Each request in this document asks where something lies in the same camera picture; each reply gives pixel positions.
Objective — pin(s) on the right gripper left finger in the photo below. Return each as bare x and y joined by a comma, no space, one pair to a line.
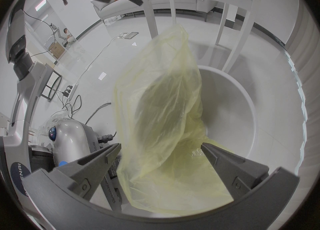
87,173

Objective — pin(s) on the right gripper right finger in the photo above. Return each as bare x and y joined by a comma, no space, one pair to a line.
232,173

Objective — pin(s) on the yellow plastic bag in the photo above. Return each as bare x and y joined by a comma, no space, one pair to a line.
162,98

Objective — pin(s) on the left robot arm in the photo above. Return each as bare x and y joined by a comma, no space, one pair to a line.
16,36

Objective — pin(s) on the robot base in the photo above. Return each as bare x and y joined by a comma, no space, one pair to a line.
72,136

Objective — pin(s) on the white trash bin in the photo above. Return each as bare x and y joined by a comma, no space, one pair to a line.
232,113

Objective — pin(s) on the person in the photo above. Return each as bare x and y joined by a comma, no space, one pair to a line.
67,34

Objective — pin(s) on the cardboard box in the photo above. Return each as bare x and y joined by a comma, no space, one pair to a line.
56,49

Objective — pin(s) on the white power strip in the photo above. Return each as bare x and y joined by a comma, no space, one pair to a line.
70,91

